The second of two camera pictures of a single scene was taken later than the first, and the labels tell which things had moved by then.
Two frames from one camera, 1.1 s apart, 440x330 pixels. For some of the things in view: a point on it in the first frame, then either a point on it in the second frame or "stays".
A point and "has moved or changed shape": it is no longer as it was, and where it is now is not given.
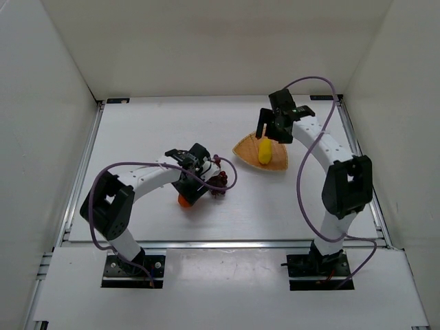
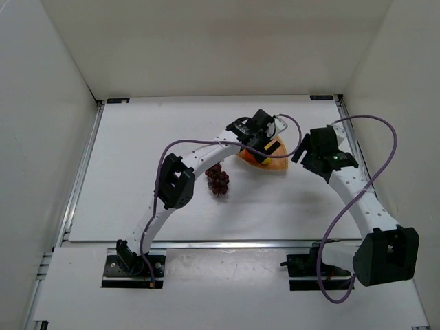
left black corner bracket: [118, 101] stays
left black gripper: [192, 192] to [262, 147]
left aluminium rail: [65, 229] stays
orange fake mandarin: [183, 201] has moved or changed shape
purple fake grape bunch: [218, 183] stays
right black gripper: [278, 128] to [306, 151]
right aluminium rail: [359, 152] stays
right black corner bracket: [322, 97] stays
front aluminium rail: [233, 244] stays
